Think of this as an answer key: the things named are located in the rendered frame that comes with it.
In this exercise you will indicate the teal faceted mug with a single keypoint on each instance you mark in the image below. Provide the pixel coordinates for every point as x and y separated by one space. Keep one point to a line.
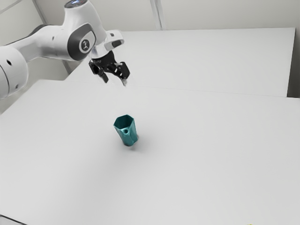
125 132

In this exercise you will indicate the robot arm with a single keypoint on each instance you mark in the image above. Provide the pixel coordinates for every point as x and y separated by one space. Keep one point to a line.
47 39

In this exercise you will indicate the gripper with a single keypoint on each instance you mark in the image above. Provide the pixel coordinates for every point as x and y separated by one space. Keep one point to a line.
110 65

